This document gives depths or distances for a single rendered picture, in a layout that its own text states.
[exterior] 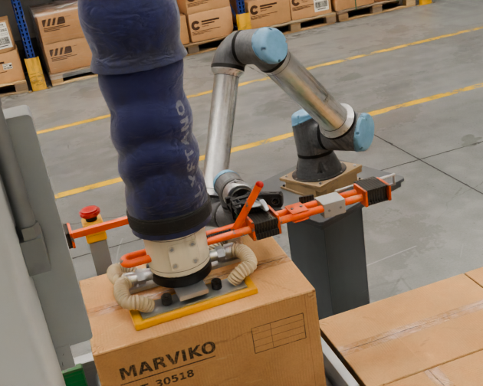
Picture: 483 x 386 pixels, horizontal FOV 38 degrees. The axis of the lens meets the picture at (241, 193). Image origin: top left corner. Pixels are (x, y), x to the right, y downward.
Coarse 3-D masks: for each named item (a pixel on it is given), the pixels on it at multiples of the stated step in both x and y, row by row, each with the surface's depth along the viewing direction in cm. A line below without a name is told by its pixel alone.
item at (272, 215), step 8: (256, 208) 201; (272, 208) 199; (248, 216) 199; (256, 216) 198; (264, 216) 197; (272, 216) 197; (248, 224) 195; (256, 224) 192; (264, 224) 193; (272, 224) 194; (280, 224) 195; (256, 232) 194; (264, 232) 194; (272, 232) 195; (280, 232) 196
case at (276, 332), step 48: (96, 288) 203; (288, 288) 189; (96, 336) 181; (144, 336) 178; (192, 336) 180; (240, 336) 185; (288, 336) 189; (144, 384) 181; (192, 384) 186; (240, 384) 190; (288, 384) 195
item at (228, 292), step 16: (208, 288) 190; (224, 288) 189; (240, 288) 188; (256, 288) 188; (160, 304) 186; (176, 304) 185; (192, 304) 185; (208, 304) 184; (144, 320) 181; (160, 320) 181
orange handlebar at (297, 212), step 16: (352, 192) 206; (288, 208) 200; (304, 208) 199; (320, 208) 199; (96, 224) 210; (112, 224) 210; (208, 240) 191; (224, 240) 193; (128, 256) 189; (144, 256) 187
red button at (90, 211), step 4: (84, 208) 235; (88, 208) 234; (92, 208) 234; (96, 208) 233; (80, 212) 233; (84, 212) 232; (88, 212) 231; (92, 212) 232; (96, 212) 232; (80, 216) 232; (84, 216) 231; (88, 216) 231; (92, 216) 232; (96, 216) 233; (88, 220) 234; (92, 220) 234; (96, 220) 235
